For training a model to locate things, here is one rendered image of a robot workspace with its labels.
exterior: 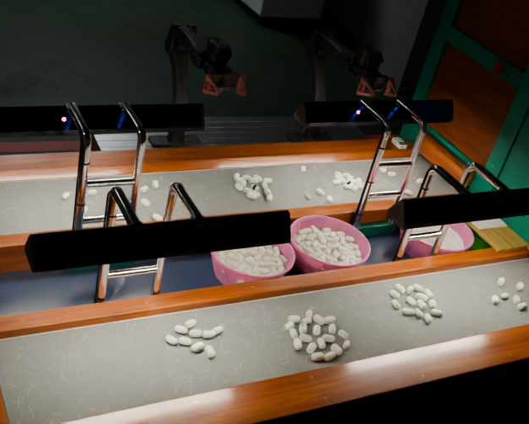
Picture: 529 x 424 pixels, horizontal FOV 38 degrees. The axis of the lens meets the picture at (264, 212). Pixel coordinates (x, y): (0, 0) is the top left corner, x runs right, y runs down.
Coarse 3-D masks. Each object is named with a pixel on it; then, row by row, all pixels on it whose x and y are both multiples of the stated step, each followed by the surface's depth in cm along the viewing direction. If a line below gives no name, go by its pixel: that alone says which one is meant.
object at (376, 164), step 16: (416, 112) 253; (384, 128) 243; (384, 144) 245; (416, 144) 253; (368, 176) 252; (368, 192) 255; (384, 192) 260; (400, 192) 263; (352, 224) 262; (368, 224) 267; (384, 224) 269
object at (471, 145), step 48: (480, 0) 280; (528, 0) 260; (432, 48) 302; (480, 48) 280; (528, 48) 262; (432, 96) 307; (480, 96) 284; (528, 96) 262; (480, 144) 286; (528, 144) 265
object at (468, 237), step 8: (456, 224) 273; (464, 224) 270; (400, 232) 265; (464, 232) 269; (472, 232) 266; (416, 240) 255; (464, 240) 268; (472, 240) 262; (408, 248) 262; (416, 248) 258; (424, 248) 256; (440, 248) 253; (464, 248) 256; (416, 256) 260; (424, 256) 258
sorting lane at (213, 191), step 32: (384, 160) 305; (416, 160) 311; (0, 192) 231; (32, 192) 235; (64, 192) 239; (128, 192) 246; (160, 192) 250; (192, 192) 255; (224, 192) 259; (288, 192) 268; (352, 192) 278; (416, 192) 288; (448, 192) 294; (0, 224) 219; (32, 224) 222; (64, 224) 225; (96, 224) 228
